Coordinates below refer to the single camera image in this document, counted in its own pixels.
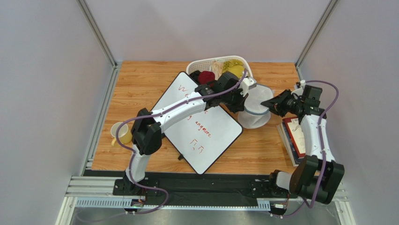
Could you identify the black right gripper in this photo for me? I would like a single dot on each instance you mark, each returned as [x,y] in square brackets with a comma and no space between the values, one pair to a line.
[281,103]

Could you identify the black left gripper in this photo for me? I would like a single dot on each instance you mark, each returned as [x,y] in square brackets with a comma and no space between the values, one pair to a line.
[240,106]

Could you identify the white mesh laundry bag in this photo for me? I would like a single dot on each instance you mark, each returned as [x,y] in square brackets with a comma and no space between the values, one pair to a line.
[256,115]

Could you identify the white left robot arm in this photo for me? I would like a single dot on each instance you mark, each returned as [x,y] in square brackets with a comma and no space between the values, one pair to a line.
[143,134]

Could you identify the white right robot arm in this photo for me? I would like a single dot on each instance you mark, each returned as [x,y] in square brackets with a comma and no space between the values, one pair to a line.
[318,176]

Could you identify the beige bra in basket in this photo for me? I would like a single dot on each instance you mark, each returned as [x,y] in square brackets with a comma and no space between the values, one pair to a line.
[218,68]

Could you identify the white plastic laundry basket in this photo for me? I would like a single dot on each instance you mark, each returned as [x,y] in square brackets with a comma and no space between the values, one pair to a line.
[204,65]

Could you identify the red hardcover book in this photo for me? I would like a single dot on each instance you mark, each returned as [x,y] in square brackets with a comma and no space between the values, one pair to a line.
[296,135]

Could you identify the yellow garment in basket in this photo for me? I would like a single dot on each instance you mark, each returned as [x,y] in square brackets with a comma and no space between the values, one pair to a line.
[234,66]

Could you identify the red garment in basket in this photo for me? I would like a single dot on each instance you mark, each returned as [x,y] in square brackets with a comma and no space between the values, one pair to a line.
[205,77]

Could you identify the white whiteboard with red writing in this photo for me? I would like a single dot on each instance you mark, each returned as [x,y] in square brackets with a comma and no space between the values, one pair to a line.
[203,137]

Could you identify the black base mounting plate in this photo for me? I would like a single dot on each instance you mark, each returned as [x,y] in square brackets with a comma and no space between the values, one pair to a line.
[187,189]

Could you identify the yellow mug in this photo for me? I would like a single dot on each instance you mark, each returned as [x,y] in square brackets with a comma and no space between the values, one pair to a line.
[124,134]

